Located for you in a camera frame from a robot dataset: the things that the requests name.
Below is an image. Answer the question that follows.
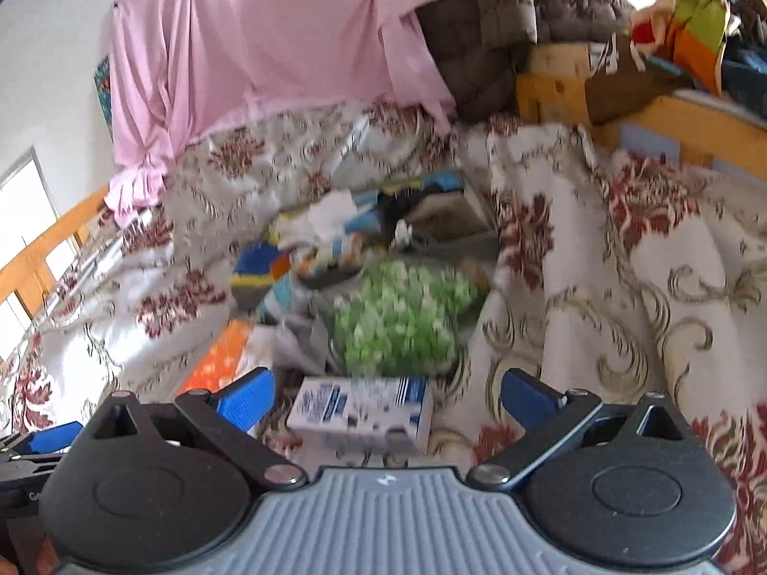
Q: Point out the floral satin bedspread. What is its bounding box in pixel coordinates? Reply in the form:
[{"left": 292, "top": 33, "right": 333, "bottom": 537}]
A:
[{"left": 1, "top": 105, "right": 766, "bottom": 574}]

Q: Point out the wooden headboard rail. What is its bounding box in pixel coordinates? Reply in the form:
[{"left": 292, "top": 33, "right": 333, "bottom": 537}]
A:
[{"left": 0, "top": 185, "right": 108, "bottom": 318}]

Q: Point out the grey cloth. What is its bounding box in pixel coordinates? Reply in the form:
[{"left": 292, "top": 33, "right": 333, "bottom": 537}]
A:
[{"left": 272, "top": 314, "right": 337, "bottom": 377}]

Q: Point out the striped colourful cloth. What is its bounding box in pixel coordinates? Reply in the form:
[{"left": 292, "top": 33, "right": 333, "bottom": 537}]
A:
[{"left": 230, "top": 232, "right": 385, "bottom": 327}]

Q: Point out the pink draped cloth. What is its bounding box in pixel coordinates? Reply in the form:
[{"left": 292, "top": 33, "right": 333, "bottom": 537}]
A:
[{"left": 105, "top": 0, "right": 455, "bottom": 226}]

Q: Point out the window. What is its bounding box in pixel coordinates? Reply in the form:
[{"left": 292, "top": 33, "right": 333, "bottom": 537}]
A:
[{"left": 0, "top": 148, "right": 57, "bottom": 359}]

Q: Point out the brown printed cloth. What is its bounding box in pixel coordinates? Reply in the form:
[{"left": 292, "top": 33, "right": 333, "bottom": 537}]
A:
[{"left": 584, "top": 34, "right": 694, "bottom": 125}]

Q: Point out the white fluffy sock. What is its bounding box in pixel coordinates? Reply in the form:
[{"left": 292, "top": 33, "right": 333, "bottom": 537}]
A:
[{"left": 276, "top": 190, "right": 359, "bottom": 248}]

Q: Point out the wooden bed frame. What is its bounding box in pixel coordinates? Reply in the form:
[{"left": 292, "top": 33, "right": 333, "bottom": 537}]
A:
[{"left": 516, "top": 43, "right": 766, "bottom": 181}]

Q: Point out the colourful wall poster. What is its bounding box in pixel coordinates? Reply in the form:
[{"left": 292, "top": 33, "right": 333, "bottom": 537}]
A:
[{"left": 93, "top": 56, "right": 113, "bottom": 137}]

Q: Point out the colourful patchwork bag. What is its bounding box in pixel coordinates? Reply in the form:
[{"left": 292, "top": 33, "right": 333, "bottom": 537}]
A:
[{"left": 629, "top": 0, "right": 766, "bottom": 118}]

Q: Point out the blue white medicine box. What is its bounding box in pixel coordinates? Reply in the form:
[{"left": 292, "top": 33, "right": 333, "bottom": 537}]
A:
[{"left": 287, "top": 377, "right": 434, "bottom": 454}]

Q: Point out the olive quilted jacket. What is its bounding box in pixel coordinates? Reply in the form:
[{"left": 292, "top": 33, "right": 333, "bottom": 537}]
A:
[{"left": 418, "top": 0, "right": 633, "bottom": 123}]

